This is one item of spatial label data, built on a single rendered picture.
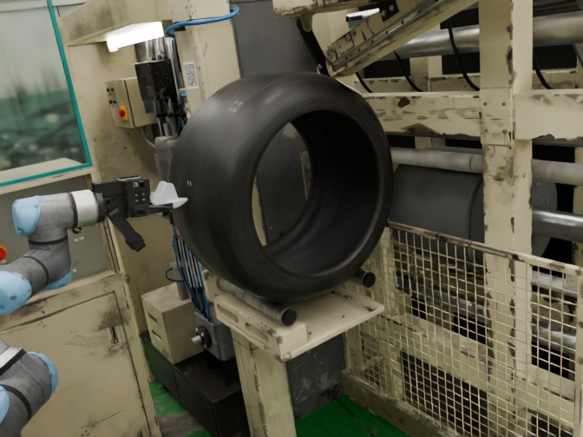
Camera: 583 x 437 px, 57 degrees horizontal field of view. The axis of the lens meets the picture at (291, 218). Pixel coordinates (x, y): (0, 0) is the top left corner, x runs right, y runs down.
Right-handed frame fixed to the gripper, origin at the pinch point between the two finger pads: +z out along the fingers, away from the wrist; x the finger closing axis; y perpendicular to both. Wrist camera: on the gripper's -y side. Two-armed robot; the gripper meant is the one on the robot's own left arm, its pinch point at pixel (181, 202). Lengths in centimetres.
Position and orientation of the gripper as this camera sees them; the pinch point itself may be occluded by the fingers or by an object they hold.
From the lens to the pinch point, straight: 128.5
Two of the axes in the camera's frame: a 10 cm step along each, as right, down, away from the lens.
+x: -5.8, -1.7, 8.0
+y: -0.3, -9.7, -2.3
